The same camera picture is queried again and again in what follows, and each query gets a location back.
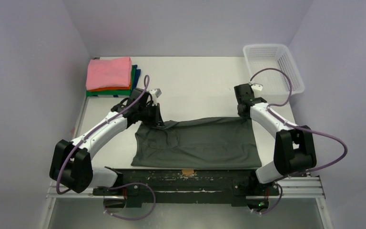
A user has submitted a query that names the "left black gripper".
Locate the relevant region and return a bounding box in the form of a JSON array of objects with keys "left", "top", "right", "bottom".
[{"left": 138, "top": 103, "right": 164, "bottom": 127}]

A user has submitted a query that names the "dark grey t shirt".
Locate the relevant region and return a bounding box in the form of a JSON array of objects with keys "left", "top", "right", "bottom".
[{"left": 131, "top": 117, "right": 262, "bottom": 169}]

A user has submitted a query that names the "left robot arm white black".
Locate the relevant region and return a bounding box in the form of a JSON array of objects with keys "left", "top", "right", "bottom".
[{"left": 49, "top": 88, "right": 164, "bottom": 195}]

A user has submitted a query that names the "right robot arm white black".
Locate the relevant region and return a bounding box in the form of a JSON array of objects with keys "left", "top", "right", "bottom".
[{"left": 234, "top": 84, "right": 316, "bottom": 194}]

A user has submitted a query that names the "green folded t shirt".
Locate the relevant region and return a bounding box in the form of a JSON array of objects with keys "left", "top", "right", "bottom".
[{"left": 85, "top": 71, "right": 133, "bottom": 97}]

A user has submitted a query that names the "blue folded t shirt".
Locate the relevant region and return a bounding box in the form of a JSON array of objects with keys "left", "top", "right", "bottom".
[{"left": 131, "top": 65, "right": 141, "bottom": 91}]

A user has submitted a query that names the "white plastic basket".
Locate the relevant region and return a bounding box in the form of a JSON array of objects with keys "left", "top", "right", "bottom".
[{"left": 243, "top": 44, "right": 305, "bottom": 98}]

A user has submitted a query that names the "orange folded t shirt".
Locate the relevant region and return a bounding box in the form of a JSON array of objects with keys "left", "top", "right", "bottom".
[{"left": 89, "top": 84, "right": 132, "bottom": 92}]

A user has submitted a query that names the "pink folded t shirt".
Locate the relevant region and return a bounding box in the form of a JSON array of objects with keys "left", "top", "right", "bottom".
[{"left": 86, "top": 57, "right": 132, "bottom": 91}]

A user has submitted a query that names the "brown tape piece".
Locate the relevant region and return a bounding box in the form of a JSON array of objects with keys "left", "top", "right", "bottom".
[{"left": 182, "top": 169, "right": 195, "bottom": 177}]

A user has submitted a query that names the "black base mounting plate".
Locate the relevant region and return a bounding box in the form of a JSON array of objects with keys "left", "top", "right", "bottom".
[{"left": 93, "top": 169, "right": 280, "bottom": 211}]

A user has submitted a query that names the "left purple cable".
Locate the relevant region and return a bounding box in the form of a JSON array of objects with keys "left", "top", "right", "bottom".
[{"left": 55, "top": 74, "right": 156, "bottom": 221}]

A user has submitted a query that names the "aluminium rail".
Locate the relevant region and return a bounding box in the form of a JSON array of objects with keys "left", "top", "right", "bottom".
[{"left": 46, "top": 177, "right": 325, "bottom": 199}]

